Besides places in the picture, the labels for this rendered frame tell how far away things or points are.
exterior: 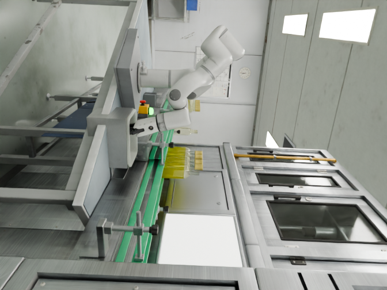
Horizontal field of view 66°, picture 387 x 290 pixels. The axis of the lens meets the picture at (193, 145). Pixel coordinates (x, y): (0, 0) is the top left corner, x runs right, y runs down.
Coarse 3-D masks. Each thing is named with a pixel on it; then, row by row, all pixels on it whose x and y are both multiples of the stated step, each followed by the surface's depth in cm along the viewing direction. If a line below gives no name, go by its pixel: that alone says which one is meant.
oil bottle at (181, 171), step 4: (168, 164) 153; (164, 168) 148; (168, 168) 149; (172, 168) 149; (176, 168) 149; (180, 168) 149; (184, 168) 149; (188, 168) 151; (164, 172) 149; (168, 172) 149; (172, 172) 149; (176, 172) 149; (180, 172) 149; (184, 172) 149; (188, 172) 150; (164, 176) 150; (168, 176) 150; (172, 176) 150; (176, 176) 150; (180, 176) 150; (184, 176) 150; (188, 176) 151
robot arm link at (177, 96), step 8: (192, 72) 122; (200, 72) 123; (208, 72) 123; (184, 80) 119; (192, 80) 119; (200, 80) 121; (208, 80) 124; (176, 88) 118; (184, 88) 118; (192, 88) 118; (168, 96) 119; (176, 96) 118; (184, 96) 118; (176, 104) 119; (184, 104) 123
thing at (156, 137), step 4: (164, 104) 220; (168, 104) 221; (164, 108) 209; (168, 108) 211; (164, 112) 200; (156, 132) 163; (160, 132) 165; (164, 132) 164; (152, 136) 157; (156, 136) 158; (160, 136) 159; (164, 136) 158; (152, 140) 152; (156, 140) 153; (160, 140) 153; (164, 140) 153
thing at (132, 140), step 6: (132, 114) 126; (126, 120) 121; (132, 120) 136; (126, 126) 121; (126, 132) 122; (132, 138) 139; (132, 144) 140; (132, 150) 141; (132, 156) 136; (132, 162) 131
